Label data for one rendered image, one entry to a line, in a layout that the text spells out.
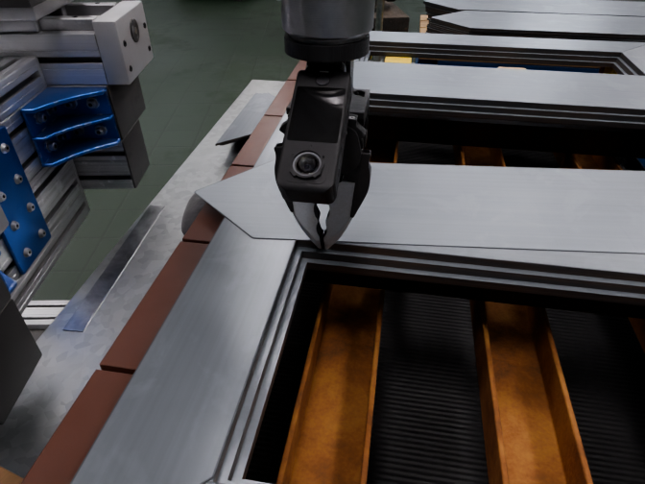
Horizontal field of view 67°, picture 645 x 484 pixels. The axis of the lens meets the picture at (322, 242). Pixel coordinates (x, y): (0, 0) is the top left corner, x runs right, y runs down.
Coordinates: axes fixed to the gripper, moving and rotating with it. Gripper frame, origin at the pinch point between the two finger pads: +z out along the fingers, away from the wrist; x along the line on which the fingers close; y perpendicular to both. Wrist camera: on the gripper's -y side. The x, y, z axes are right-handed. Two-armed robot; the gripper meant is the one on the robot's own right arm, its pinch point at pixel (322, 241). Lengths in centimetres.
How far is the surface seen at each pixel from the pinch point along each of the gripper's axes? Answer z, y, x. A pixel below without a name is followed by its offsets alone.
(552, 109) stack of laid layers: 1, 46, -32
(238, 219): 0.6, 3.4, 10.2
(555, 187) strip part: 0.6, 16.8, -26.7
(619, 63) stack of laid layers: 2, 76, -52
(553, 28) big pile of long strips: -1, 95, -42
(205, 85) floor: 83, 269, 126
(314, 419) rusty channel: 17.1, -9.6, -0.7
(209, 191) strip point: 0.6, 8.6, 15.6
